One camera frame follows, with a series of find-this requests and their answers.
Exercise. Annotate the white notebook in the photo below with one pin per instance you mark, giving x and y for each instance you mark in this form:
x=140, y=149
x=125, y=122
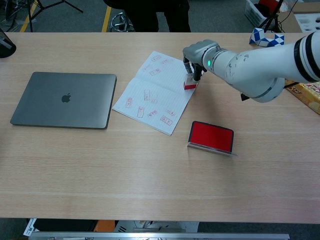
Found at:
x=150, y=85

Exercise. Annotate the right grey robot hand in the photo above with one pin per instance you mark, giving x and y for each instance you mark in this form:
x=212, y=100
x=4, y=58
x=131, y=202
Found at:
x=196, y=51

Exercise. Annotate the gold snack package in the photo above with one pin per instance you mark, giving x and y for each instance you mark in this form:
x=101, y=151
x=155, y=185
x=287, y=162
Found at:
x=307, y=96

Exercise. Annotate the black mesh object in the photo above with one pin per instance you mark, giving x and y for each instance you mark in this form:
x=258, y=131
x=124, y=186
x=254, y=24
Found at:
x=6, y=48

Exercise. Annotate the chrome stool base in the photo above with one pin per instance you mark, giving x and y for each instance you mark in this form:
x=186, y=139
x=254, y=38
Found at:
x=120, y=23

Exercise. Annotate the grey apple laptop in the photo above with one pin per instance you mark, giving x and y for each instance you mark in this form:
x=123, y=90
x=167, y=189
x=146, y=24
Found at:
x=45, y=105

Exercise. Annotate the black tripod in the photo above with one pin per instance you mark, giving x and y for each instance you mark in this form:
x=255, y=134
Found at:
x=31, y=15
x=268, y=20

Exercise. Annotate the printed white sheet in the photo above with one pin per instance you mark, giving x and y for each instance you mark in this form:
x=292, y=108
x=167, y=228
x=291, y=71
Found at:
x=30, y=227

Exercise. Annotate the person in black trousers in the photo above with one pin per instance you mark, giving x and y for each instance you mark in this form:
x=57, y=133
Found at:
x=175, y=17

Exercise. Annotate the white plastic basket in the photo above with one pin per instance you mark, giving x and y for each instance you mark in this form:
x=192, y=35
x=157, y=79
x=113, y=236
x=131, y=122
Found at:
x=253, y=12

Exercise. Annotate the aluminium rail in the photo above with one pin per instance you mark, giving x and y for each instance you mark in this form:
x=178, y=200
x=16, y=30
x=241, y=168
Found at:
x=160, y=237

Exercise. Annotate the red and white stamp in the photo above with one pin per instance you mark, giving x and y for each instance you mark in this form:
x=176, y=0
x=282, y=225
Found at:
x=189, y=85

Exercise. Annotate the cardboard box with white foam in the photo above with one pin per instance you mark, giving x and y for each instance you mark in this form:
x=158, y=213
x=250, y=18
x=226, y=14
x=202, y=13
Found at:
x=290, y=23

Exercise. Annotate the red ink pad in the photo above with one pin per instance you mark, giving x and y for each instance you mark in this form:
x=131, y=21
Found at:
x=211, y=136

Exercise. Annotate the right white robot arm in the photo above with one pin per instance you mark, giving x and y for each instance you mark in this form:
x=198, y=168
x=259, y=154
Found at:
x=255, y=72

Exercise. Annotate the orange object under table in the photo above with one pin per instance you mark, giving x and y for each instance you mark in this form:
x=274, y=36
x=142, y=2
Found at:
x=105, y=226

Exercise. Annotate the blue white snake puzzle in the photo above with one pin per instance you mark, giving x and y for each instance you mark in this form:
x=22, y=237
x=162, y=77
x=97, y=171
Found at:
x=257, y=37

